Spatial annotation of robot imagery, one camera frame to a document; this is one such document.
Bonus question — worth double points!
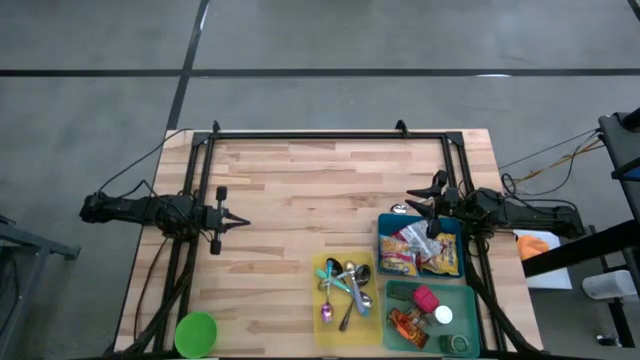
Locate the lavender-handled silver spoon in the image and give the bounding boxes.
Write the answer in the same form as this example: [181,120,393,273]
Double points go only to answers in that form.
[343,259,367,316]

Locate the black floor cable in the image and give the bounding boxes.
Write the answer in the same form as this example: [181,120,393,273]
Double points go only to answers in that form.
[499,128,601,172]

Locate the yellow plastic bin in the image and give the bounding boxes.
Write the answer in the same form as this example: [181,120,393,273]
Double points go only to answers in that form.
[311,249,384,349]

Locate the green-lid glass spice jar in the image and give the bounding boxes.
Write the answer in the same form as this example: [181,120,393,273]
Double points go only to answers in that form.
[439,333,471,356]

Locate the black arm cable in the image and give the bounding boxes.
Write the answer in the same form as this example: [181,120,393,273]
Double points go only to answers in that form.
[501,172,581,211]
[97,128,196,197]

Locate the blue plastic bin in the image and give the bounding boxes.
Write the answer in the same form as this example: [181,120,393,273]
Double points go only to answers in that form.
[377,213,466,280]

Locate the brown snack bar wrapper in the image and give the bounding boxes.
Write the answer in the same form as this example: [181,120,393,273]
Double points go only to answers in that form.
[387,307,431,351]

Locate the green black pepper tin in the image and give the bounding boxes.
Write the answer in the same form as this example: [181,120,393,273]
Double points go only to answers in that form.
[388,284,416,303]

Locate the light-blue-handled silver utensil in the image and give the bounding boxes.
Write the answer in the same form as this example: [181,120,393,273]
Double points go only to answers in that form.
[334,272,375,317]

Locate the teal-handled silver spoon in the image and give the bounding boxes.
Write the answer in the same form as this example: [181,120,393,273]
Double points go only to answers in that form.
[314,268,353,295]

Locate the grey metal stand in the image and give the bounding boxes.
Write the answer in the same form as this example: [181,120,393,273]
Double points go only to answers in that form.
[0,213,82,360]

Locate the silver snack packet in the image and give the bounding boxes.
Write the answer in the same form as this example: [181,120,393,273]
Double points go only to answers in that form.
[392,219,445,261]

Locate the orange ramen noodle packet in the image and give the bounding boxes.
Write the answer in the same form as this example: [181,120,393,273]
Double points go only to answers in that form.
[378,234,420,278]

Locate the iridescent rainbow spoon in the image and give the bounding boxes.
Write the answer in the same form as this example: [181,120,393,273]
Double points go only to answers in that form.
[320,259,335,325]

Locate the black side desk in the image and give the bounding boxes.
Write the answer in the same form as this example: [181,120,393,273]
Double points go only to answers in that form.
[522,107,640,279]

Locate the white-lid glass spice jar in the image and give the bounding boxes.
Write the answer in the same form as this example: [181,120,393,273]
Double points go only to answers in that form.
[432,305,455,326]

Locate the green plastic bin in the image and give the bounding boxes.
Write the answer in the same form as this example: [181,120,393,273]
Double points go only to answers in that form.
[383,279,481,359]

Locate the red-lid paprika tin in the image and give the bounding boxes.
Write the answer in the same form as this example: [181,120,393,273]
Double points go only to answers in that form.
[412,285,441,314]

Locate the yellow floor cable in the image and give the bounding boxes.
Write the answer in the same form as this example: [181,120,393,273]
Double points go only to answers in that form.
[519,142,604,182]

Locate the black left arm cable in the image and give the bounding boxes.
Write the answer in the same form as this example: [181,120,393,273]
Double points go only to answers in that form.
[97,128,196,197]

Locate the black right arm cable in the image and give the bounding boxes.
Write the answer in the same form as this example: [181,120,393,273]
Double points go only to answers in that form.
[501,172,581,211]

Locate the orange round object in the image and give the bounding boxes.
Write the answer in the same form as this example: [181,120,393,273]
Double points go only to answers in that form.
[516,234,551,262]

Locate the white paper sheet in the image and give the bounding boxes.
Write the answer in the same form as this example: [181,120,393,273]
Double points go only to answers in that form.
[512,228,574,291]

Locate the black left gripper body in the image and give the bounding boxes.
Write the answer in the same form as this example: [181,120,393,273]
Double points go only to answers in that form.
[201,203,228,236]

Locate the black-bowl blue-handled spoon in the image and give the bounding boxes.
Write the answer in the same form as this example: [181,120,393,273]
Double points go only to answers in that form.
[325,257,346,281]

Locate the yellow snack bag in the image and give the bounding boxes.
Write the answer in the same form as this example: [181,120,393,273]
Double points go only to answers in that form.
[419,232,460,277]

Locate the all-black metal spoon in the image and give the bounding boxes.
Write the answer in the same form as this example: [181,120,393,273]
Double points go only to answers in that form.
[338,264,373,333]

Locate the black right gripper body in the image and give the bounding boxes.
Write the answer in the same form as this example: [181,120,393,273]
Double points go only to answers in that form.
[434,187,485,222]

